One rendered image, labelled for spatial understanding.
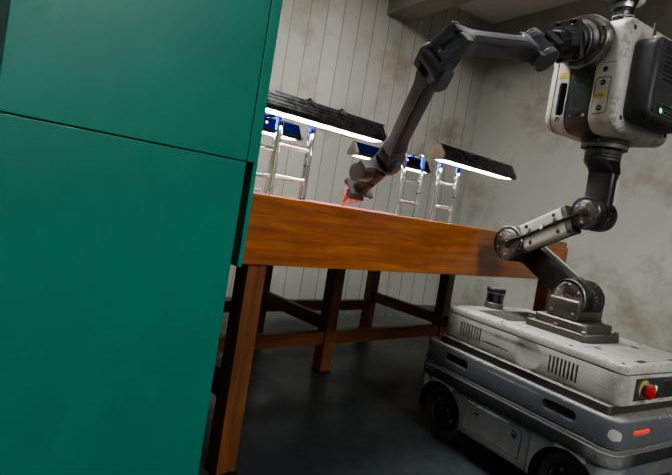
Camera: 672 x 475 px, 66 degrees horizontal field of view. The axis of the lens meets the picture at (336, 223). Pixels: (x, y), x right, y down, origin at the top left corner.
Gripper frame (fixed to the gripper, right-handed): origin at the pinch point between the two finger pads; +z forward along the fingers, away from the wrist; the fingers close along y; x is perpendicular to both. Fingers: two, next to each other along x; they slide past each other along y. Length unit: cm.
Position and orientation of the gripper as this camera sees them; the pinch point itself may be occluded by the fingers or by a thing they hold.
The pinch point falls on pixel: (343, 202)
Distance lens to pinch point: 178.4
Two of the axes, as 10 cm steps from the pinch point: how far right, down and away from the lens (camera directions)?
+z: -6.0, 5.4, 5.9
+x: 2.9, 8.4, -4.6
